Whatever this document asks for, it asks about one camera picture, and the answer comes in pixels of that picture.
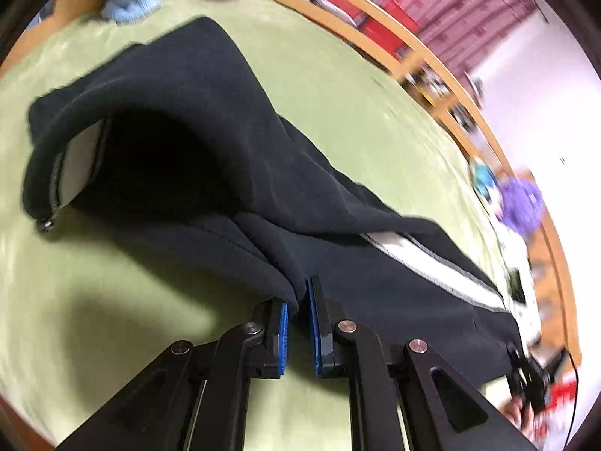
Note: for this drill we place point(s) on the person's right hand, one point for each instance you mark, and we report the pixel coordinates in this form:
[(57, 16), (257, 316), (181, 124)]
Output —
[(520, 416)]

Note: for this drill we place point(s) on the white flower print pillow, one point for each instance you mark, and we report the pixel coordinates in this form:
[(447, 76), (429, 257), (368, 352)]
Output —
[(512, 249)]

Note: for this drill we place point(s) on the red chair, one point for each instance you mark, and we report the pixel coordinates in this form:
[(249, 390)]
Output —
[(380, 26)]

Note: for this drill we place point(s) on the colourful patchwork pillow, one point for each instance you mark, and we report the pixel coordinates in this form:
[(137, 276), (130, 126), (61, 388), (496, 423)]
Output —
[(483, 181)]

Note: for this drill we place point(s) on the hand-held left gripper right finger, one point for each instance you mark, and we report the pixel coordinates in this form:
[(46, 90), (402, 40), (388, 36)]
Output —
[(313, 326)]

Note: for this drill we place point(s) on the purple plush toy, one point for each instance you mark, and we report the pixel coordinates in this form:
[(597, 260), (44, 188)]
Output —
[(521, 204)]

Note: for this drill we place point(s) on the pink curtain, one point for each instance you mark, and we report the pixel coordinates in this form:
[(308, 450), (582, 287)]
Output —
[(469, 4)]

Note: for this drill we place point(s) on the black pants with white stripe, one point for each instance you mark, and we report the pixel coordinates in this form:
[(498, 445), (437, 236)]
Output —
[(211, 150)]

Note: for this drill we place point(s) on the green fleece blanket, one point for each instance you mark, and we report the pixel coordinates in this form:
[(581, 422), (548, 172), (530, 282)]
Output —
[(352, 103)]

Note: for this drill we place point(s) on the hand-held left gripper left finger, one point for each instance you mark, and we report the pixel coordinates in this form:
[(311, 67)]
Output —
[(281, 338)]

